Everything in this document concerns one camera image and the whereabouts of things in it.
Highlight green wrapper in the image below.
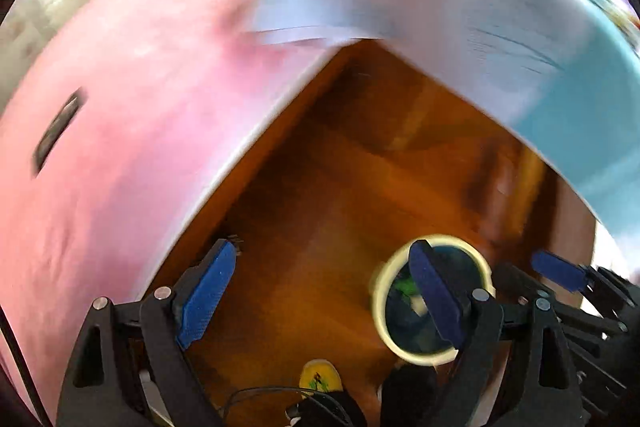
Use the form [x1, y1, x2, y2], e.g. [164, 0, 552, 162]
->
[392, 274, 422, 302]

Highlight person's black pants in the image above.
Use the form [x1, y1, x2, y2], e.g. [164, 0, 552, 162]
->
[287, 364, 443, 427]

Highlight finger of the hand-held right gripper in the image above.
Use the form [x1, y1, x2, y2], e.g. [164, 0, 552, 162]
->
[495, 263, 551, 303]
[531, 251, 606, 294]

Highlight pink bed sheet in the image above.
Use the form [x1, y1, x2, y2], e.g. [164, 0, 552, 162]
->
[0, 0, 351, 427]

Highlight black cable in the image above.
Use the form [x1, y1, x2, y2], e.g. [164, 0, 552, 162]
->
[222, 386, 353, 427]

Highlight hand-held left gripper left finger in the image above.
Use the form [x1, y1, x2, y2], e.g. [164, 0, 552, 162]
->
[57, 239, 238, 427]

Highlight black rectangular object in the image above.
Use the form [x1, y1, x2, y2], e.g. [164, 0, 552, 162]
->
[34, 89, 87, 174]

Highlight yellow knit shoe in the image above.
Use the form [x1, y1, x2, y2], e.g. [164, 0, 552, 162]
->
[299, 359, 345, 395]

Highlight blue trash bin cream rim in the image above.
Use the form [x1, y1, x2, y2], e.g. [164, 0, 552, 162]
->
[370, 234, 496, 365]

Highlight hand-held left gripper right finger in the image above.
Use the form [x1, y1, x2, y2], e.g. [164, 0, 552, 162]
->
[407, 239, 583, 427]

